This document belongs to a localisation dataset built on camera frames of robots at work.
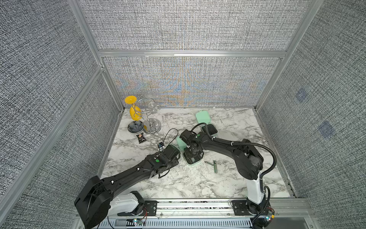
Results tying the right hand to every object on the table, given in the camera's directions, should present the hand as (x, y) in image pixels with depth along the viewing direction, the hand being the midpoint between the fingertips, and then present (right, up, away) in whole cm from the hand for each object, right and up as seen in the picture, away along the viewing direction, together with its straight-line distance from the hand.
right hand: (189, 150), depth 91 cm
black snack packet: (-33, +7, +9) cm, 35 cm away
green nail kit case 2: (+13, +22, +20) cm, 32 cm away
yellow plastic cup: (-35, +24, +2) cm, 43 cm away
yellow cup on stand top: (-37, +32, -1) cm, 49 cm away
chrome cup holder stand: (-30, +28, +6) cm, 42 cm away
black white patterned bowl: (-39, +15, +15) cm, 44 cm away
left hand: (-7, -4, -8) cm, 11 cm away
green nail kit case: (-5, +3, +1) cm, 6 cm away
